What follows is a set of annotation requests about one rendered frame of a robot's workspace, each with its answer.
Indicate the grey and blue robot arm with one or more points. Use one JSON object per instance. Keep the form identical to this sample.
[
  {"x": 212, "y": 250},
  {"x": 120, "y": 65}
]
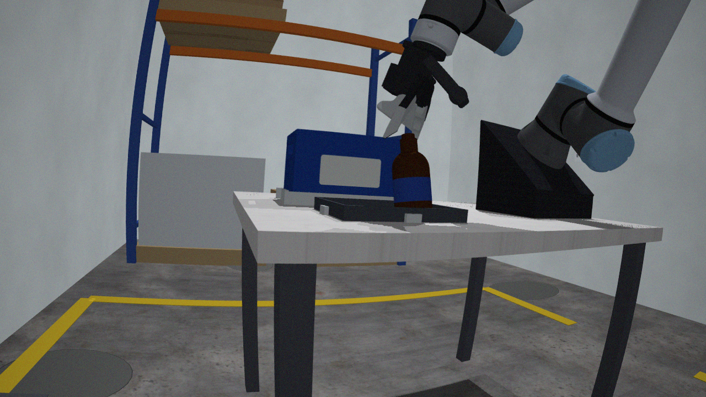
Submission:
[{"x": 599, "y": 129}]

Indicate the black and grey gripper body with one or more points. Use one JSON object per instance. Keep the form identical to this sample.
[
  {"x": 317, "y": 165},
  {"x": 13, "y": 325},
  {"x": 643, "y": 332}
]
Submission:
[{"x": 400, "y": 77}]

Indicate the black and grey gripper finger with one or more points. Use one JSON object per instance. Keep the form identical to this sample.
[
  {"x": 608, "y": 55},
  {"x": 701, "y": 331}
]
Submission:
[
  {"x": 415, "y": 119},
  {"x": 398, "y": 108}
]

